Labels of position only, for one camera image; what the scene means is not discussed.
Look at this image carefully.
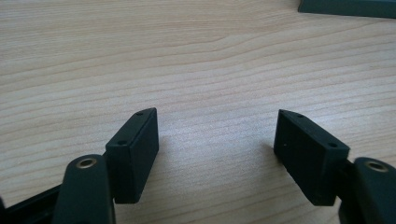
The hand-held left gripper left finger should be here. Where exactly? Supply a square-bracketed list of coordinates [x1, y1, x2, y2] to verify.
[105, 106, 160, 205]

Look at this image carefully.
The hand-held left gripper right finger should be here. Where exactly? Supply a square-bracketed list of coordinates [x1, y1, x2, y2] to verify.
[273, 108, 351, 207]

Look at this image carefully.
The dark flat tray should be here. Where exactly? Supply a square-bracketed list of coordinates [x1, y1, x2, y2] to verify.
[297, 0, 396, 20]

